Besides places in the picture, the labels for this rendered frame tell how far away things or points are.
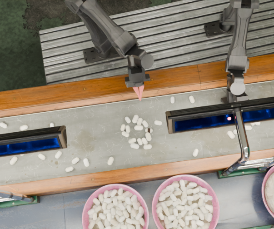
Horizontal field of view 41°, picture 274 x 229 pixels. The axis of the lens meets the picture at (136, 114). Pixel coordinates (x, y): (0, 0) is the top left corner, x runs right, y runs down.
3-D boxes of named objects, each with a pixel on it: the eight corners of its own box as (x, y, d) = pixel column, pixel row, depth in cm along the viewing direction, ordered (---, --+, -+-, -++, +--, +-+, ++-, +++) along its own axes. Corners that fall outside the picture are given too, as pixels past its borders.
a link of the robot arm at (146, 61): (159, 58, 141) (143, 34, 134) (144, 73, 139) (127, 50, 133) (144, 54, 150) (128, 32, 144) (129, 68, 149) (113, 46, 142)
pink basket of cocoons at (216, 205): (140, 196, 155) (139, 194, 146) (194, 166, 158) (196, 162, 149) (172, 255, 148) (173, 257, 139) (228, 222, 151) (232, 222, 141)
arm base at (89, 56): (124, 47, 168) (122, 34, 170) (82, 57, 168) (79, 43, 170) (126, 55, 176) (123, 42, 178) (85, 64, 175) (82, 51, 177)
